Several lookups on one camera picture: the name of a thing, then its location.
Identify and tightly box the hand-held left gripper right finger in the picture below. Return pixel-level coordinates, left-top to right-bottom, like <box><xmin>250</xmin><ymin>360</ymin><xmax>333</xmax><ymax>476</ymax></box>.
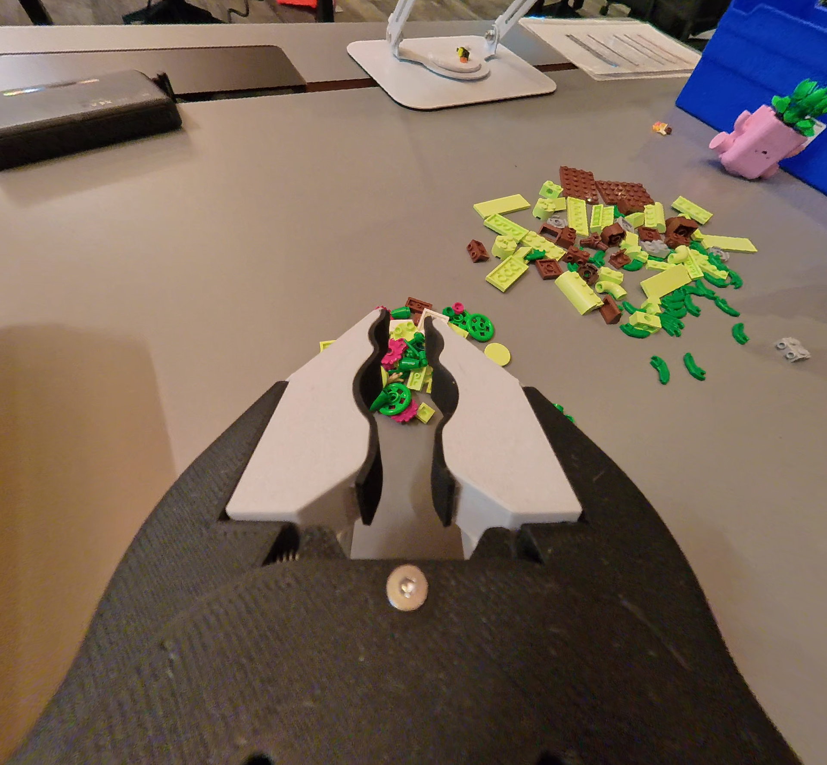
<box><xmin>423</xmin><ymin>315</ymin><xmax>584</xmax><ymax>559</ymax></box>

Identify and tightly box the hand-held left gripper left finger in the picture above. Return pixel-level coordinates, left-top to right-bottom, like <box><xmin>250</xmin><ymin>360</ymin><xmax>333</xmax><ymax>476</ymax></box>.
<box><xmin>225</xmin><ymin>307</ymin><xmax>392</xmax><ymax>559</ymax></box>

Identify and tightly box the heap of small pink green pieces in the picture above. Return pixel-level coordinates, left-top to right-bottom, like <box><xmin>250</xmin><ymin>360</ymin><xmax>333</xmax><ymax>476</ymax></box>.
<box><xmin>320</xmin><ymin>299</ymin><xmax>513</xmax><ymax>427</ymax></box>

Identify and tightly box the pile of toy bricks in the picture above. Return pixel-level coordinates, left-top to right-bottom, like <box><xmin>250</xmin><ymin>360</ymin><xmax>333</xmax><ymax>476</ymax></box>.
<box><xmin>466</xmin><ymin>180</ymin><xmax>758</xmax><ymax>386</ymax></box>

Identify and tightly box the large brown studded plate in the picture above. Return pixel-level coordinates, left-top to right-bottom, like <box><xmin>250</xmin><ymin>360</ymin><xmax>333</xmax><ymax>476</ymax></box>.
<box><xmin>558</xmin><ymin>165</ymin><xmax>602</xmax><ymax>204</ymax></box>
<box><xmin>594</xmin><ymin>179</ymin><xmax>655</xmax><ymax>214</ymax></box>

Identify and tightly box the white monitor stand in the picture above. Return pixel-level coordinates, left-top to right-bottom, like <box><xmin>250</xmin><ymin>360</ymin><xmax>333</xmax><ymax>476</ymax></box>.
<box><xmin>347</xmin><ymin>0</ymin><xmax>666</xmax><ymax>112</ymax></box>

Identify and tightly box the lime flat tile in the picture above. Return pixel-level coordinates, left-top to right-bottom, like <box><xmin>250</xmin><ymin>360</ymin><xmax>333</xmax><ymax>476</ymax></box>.
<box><xmin>700</xmin><ymin>233</ymin><xmax>759</xmax><ymax>255</ymax></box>

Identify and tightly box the pink toy pot plant model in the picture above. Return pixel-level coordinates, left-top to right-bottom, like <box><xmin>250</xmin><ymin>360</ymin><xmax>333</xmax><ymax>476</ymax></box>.
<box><xmin>709</xmin><ymin>79</ymin><xmax>827</xmax><ymax>182</ymax></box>

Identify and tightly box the black ribbed power brick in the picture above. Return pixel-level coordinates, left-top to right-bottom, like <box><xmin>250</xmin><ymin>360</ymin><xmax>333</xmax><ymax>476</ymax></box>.
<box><xmin>0</xmin><ymin>70</ymin><xmax>184</xmax><ymax>172</ymax></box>

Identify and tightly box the laminated paper sheet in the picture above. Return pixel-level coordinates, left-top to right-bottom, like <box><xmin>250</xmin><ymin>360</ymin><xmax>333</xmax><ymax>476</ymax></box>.
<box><xmin>519</xmin><ymin>16</ymin><xmax>704</xmax><ymax>82</ymax></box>

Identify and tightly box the blue storage bin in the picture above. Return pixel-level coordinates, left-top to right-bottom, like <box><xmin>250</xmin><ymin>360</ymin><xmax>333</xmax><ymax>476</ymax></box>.
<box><xmin>675</xmin><ymin>0</ymin><xmax>827</xmax><ymax>189</ymax></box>

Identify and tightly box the grey desk cable hatch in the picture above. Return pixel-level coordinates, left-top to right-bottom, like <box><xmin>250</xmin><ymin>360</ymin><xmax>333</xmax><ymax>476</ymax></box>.
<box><xmin>0</xmin><ymin>45</ymin><xmax>308</xmax><ymax>98</ymax></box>

